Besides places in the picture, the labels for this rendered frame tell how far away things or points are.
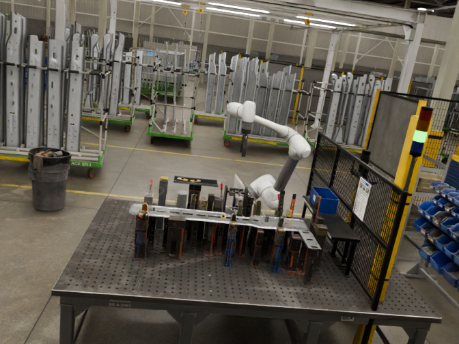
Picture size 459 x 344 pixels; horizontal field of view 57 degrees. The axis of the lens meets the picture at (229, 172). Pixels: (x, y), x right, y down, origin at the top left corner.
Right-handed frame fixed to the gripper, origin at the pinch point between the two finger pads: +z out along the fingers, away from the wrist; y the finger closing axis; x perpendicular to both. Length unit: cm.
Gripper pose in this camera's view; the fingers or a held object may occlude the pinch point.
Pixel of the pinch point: (242, 153)
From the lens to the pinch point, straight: 340.1
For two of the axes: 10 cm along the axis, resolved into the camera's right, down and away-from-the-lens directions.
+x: 9.9, 1.1, 1.1
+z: -1.4, 9.5, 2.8
